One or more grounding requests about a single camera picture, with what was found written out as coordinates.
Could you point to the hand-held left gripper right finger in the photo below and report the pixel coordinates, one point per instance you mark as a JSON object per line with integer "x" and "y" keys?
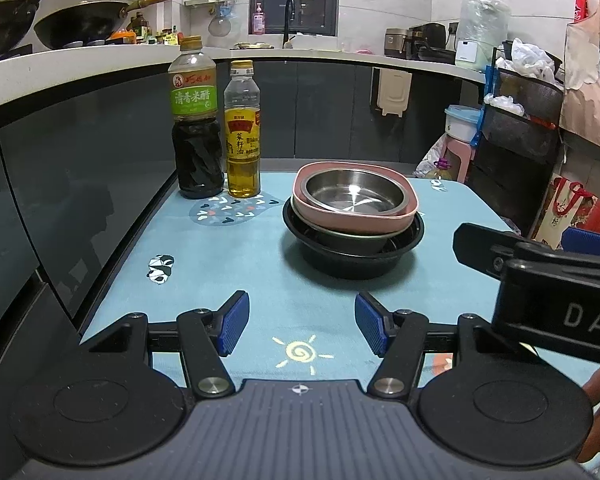
{"x": 372, "y": 322}

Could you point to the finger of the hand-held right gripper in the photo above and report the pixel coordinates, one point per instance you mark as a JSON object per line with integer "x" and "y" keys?
{"x": 480, "y": 245}

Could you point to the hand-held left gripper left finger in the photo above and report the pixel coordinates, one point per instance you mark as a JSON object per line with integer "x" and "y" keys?
{"x": 232, "y": 322}

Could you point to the black bowl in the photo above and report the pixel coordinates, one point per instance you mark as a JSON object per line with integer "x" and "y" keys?
{"x": 350, "y": 265}

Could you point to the pink dish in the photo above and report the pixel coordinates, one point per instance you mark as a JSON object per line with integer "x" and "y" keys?
{"x": 330, "y": 220}

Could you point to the blue printed tablecloth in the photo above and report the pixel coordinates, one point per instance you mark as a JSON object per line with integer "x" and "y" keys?
{"x": 280, "y": 270}

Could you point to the steel bowl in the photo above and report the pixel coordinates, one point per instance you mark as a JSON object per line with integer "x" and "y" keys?
{"x": 355, "y": 195}
{"x": 350, "y": 242}

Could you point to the oil jug with purple cap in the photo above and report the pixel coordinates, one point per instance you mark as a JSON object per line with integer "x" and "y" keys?
{"x": 442, "y": 170}

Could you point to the crumpled plastic bag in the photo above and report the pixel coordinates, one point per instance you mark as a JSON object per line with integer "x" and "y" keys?
{"x": 427, "y": 162}

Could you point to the red gift bag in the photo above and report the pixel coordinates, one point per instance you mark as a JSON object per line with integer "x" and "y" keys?
{"x": 580, "y": 215}

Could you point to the pink plastic stool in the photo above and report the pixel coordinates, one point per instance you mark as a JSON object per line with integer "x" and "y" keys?
{"x": 452, "y": 150}

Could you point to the white container with blue lid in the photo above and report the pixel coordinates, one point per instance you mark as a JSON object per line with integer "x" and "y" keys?
{"x": 460, "y": 127}

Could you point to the black mesh storage rack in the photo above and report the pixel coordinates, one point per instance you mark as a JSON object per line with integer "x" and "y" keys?
{"x": 520, "y": 125}

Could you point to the white plastic bag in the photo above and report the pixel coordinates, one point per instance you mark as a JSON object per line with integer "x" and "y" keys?
{"x": 507, "y": 102}
{"x": 527, "y": 60}

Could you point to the cooking oil bottle yellow label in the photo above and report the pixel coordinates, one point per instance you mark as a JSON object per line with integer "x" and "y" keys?
{"x": 242, "y": 170}

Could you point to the dark vinegar bottle green label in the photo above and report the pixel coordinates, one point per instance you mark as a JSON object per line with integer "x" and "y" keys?
{"x": 197, "y": 160}

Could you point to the beige hanging cutting board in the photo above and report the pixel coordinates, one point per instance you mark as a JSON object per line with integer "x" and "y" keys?
{"x": 392, "y": 92}

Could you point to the hanging printed cloth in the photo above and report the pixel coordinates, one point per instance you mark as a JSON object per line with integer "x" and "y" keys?
{"x": 590, "y": 85}

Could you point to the white appliance with plastic cover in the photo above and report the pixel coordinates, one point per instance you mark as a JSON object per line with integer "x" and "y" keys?
{"x": 480, "y": 35}

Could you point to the black countertop appliance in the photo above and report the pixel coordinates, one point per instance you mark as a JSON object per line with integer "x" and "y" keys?
{"x": 427, "y": 35}

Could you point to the silver rice cooker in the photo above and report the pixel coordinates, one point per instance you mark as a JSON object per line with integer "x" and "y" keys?
{"x": 395, "y": 42}

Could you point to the black sink faucet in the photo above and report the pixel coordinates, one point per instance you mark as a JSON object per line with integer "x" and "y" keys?
{"x": 286, "y": 25}

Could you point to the hanging round strainer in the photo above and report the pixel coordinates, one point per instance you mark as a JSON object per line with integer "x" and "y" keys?
{"x": 220, "y": 25}

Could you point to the pink soap bottle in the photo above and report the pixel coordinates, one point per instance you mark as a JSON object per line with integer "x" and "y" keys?
{"x": 258, "y": 22}

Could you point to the group of condiment jars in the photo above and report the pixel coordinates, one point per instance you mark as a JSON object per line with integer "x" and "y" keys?
{"x": 140, "y": 25}

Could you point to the white kitchen countertop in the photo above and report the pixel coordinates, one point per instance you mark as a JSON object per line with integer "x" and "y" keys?
{"x": 55, "y": 65}

